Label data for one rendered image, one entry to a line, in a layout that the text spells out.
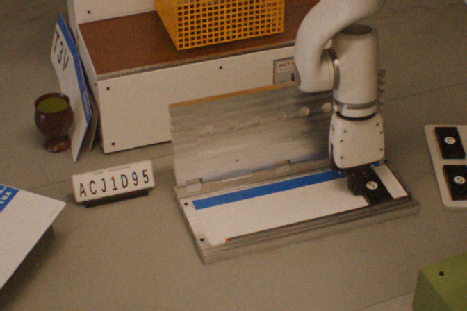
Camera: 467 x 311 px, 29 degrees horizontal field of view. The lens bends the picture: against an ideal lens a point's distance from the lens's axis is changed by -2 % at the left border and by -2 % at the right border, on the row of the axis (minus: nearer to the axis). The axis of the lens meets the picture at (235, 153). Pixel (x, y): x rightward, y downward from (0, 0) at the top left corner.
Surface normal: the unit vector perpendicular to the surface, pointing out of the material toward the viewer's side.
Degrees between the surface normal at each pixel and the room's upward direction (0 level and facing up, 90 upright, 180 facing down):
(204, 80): 90
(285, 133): 83
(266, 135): 83
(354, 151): 76
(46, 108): 0
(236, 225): 0
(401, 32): 0
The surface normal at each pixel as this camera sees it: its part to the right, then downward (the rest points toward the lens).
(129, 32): 0.00, -0.78
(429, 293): -0.92, 0.23
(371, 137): 0.32, 0.42
